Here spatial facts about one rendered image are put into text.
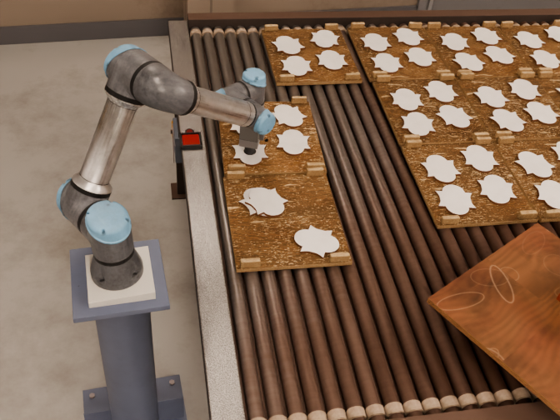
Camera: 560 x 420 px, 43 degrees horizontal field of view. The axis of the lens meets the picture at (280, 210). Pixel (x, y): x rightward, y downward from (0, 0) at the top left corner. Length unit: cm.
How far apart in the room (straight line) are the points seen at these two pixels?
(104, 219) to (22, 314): 135
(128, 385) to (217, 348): 61
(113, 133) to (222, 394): 75
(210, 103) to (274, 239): 48
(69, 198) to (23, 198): 170
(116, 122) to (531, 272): 122
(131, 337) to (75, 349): 86
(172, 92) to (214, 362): 71
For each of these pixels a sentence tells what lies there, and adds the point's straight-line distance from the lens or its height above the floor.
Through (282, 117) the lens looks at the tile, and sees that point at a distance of 261.
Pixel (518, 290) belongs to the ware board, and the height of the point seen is 104.
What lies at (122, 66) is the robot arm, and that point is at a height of 146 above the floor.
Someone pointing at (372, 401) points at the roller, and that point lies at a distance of 187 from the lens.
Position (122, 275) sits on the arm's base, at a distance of 204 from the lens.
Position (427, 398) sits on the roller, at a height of 92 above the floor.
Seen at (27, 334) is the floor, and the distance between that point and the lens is 317.
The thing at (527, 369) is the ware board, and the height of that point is 104.
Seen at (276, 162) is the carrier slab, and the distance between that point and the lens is 242.
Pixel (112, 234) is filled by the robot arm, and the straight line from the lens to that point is 194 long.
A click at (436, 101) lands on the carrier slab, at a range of 286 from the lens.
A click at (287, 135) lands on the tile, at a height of 95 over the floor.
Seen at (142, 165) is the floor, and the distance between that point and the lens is 385.
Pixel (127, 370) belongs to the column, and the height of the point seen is 51.
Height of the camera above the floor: 248
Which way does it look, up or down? 44 degrees down
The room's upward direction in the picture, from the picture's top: 6 degrees clockwise
